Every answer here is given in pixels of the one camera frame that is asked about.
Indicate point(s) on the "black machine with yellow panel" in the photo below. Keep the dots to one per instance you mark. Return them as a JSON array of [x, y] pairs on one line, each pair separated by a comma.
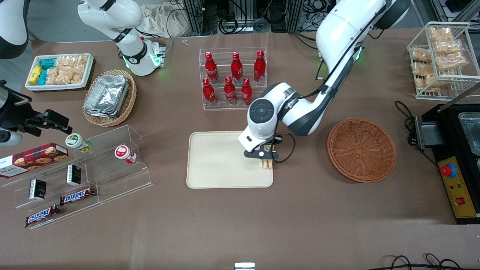
[[450, 127]]

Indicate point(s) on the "grey metal frame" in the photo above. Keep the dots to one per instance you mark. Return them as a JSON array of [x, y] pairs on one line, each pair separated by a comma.
[[457, 9]]

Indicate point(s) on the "round brown wicker basket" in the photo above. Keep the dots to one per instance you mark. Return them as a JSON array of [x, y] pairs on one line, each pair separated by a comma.
[[362, 150]]

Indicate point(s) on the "aluminium foil container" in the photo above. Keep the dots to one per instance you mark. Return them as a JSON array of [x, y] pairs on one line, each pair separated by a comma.
[[110, 92], [93, 111]]

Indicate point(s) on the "red cola bottle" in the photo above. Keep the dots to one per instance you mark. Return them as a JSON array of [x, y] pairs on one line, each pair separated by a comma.
[[236, 69], [212, 69], [259, 69], [230, 92], [209, 93], [246, 93]]

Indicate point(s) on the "green lid white cup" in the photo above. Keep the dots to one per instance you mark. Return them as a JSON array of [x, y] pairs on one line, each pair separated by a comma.
[[77, 141]]

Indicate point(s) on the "yellow snack packet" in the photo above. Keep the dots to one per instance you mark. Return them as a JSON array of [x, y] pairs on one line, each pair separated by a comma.
[[35, 74]]

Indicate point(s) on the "red rocker switch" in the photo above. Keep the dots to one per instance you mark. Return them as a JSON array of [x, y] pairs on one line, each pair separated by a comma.
[[460, 201]]

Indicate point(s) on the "oval light wicker basket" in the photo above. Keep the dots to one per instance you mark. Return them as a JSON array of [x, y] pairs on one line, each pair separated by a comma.
[[129, 101]]

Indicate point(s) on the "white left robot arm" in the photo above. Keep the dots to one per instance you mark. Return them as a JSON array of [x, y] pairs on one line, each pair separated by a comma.
[[345, 30]]

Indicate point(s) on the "triangle sandwich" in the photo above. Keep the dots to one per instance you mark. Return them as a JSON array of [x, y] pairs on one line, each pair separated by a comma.
[[266, 164]]

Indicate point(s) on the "white rectangular snack tray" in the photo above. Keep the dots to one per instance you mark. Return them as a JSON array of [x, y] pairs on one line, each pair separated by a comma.
[[60, 87]]

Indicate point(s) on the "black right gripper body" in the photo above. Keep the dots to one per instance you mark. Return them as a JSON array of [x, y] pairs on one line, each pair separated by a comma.
[[15, 113]]

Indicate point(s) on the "white crumpled cloth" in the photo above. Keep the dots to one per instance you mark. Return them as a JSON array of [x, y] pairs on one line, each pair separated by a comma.
[[165, 18]]

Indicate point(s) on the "red lid white cup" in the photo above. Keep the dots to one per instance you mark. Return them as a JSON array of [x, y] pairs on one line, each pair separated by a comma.
[[123, 153]]

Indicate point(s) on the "cream plastic tray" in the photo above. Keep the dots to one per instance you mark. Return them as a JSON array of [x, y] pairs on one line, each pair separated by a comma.
[[217, 161]]

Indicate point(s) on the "small black box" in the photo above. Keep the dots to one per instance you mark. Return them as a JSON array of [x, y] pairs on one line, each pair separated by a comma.
[[37, 189], [74, 175]]

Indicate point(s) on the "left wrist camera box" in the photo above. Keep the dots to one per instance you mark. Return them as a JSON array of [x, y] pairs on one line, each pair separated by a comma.
[[278, 140]]

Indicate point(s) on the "grey metal bar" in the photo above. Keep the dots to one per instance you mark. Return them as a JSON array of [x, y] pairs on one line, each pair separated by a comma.
[[459, 97]]

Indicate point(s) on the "steel fryer pan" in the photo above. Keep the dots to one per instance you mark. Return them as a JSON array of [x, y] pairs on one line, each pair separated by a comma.
[[470, 131]]

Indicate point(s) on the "teal snack packet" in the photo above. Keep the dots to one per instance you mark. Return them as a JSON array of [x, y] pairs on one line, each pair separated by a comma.
[[42, 77], [48, 63]]

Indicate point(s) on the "red tartan cookie box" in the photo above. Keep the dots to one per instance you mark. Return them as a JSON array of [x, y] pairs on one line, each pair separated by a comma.
[[33, 159]]

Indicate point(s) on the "clear bag of fried snacks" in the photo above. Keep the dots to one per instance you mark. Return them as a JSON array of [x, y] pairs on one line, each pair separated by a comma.
[[450, 60], [440, 34], [425, 83], [422, 68], [447, 47], [421, 54]]

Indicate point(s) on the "red emergency stop button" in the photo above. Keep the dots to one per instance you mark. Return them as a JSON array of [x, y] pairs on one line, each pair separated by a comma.
[[448, 170]]

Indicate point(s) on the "aluminium frame post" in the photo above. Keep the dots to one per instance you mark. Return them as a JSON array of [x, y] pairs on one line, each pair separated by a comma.
[[298, 13], [195, 15]]

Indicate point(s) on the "grey metal side box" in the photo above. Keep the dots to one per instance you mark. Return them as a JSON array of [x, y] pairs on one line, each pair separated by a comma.
[[429, 133]]

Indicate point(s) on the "small white edge block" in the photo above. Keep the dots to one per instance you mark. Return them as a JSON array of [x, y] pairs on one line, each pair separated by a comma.
[[244, 266]]

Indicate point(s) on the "clear bag of rice crackers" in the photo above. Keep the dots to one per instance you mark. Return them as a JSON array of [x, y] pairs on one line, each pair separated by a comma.
[[64, 76], [79, 74], [71, 61], [53, 76]]

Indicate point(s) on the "Snickers chocolate bar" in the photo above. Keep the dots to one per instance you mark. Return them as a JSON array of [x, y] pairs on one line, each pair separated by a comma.
[[77, 195], [42, 215]]

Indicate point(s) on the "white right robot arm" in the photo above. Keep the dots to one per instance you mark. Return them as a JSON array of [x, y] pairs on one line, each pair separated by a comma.
[[112, 15]]

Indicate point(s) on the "clear acrylic stepped shelf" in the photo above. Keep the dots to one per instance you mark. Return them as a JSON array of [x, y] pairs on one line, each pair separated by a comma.
[[112, 176]]

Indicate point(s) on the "clear acrylic bottle rack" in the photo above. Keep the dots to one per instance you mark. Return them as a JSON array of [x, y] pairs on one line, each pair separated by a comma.
[[221, 50]]

